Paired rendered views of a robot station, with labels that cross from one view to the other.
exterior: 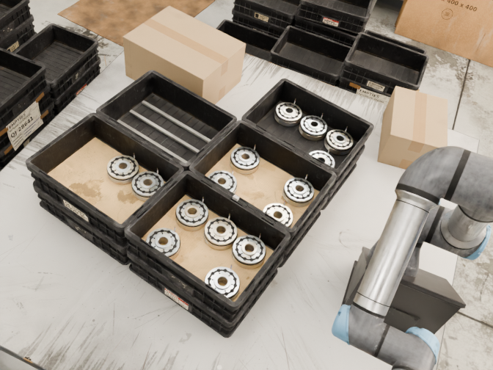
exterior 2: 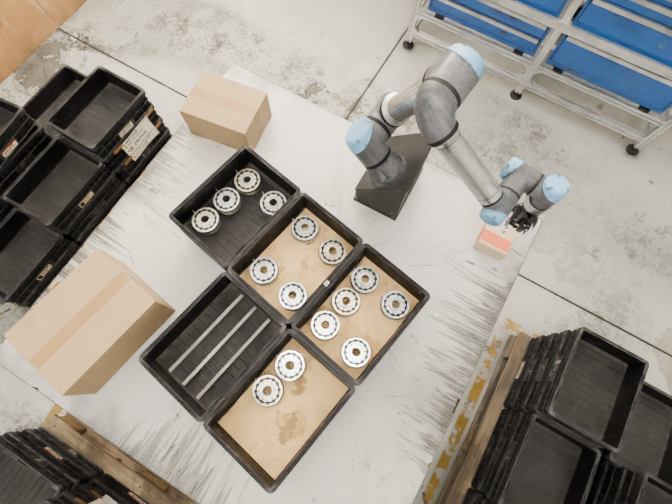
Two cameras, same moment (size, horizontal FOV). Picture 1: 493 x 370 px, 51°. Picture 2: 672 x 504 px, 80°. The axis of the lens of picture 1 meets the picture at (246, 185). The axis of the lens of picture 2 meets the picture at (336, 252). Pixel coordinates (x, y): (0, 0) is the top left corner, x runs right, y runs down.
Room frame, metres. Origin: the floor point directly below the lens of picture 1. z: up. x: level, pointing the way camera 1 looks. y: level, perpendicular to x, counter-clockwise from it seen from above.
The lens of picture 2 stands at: (0.87, 0.33, 2.28)
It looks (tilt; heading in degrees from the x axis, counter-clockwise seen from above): 72 degrees down; 282
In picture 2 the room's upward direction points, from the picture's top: 4 degrees clockwise
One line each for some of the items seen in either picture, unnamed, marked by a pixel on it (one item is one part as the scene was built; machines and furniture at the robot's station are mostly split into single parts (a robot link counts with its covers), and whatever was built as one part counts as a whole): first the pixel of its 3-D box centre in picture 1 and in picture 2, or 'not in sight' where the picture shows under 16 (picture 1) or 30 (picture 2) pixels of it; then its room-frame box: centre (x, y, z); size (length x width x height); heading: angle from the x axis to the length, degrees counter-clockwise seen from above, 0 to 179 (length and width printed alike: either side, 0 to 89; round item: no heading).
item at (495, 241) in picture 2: not in sight; (496, 235); (0.36, -0.40, 0.74); 0.16 x 0.12 x 0.07; 76
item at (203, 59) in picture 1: (184, 59); (96, 321); (1.73, 0.36, 0.80); 0.40 x 0.30 x 0.20; 66
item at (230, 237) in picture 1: (221, 230); (346, 301); (0.88, 0.05, 0.86); 0.10 x 0.10 x 0.01
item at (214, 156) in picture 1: (261, 183); (297, 259); (1.09, -0.05, 0.87); 0.40 x 0.30 x 0.11; 65
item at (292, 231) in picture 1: (263, 173); (296, 255); (1.09, -0.05, 0.92); 0.40 x 0.30 x 0.02; 65
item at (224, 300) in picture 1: (208, 234); (361, 311); (0.82, 0.08, 0.92); 0.40 x 0.30 x 0.02; 65
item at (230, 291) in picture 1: (221, 282); (395, 304); (0.71, 0.02, 0.86); 0.10 x 0.10 x 0.01
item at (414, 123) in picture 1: (412, 130); (227, 113); (1.60, -0.62, 0.78); 0.30 x 0.22 x 0.16; 174
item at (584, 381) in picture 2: not in sight; (568, 386); (-0.19, 0.06, 0.37); 0.40 x 0.30 x 0.45; 75
